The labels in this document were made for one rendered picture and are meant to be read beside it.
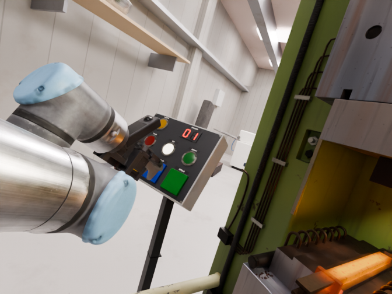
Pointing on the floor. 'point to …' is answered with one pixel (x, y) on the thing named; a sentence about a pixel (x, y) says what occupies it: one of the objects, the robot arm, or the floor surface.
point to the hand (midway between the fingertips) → (160, 165)
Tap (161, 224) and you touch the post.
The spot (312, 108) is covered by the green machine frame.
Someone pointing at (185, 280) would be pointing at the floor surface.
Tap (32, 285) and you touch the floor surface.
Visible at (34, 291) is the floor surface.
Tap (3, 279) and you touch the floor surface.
